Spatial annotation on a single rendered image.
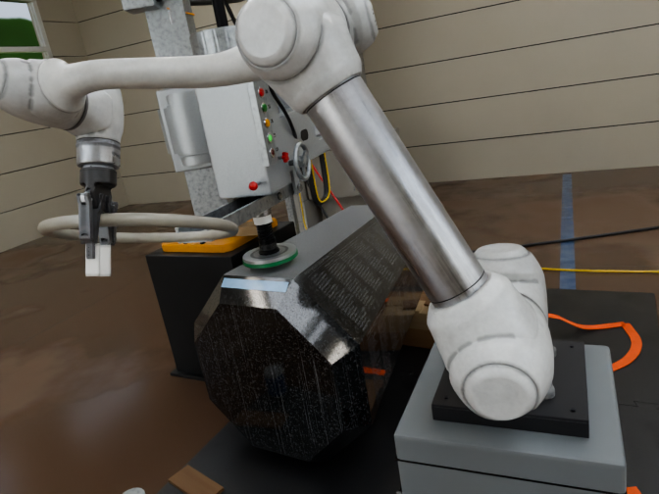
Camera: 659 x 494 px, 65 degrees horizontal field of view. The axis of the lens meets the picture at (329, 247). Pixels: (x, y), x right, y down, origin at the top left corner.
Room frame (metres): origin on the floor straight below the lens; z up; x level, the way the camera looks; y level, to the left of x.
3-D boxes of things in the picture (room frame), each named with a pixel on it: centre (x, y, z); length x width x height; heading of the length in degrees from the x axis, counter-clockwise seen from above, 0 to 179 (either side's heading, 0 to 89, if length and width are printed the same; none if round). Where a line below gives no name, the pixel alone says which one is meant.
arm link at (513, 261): (0.94, -0.32, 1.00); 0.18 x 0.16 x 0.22; 158
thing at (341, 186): (5.54, -0.44, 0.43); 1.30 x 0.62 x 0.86; 154
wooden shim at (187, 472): (1.76, 0.69, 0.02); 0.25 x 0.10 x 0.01; 46
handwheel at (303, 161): (2.03, 0.08, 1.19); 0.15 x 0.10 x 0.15; 159
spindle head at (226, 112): (2.03, 0.21, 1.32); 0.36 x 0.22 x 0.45; 159
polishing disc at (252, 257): (1.96, 0.24, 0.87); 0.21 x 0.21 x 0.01
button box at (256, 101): (1.85, 0.16, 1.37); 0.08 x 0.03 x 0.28; 159
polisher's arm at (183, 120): (2.76, 0.41, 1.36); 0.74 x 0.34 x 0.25; 65
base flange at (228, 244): (2.85, 0.59, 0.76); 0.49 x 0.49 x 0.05; 59
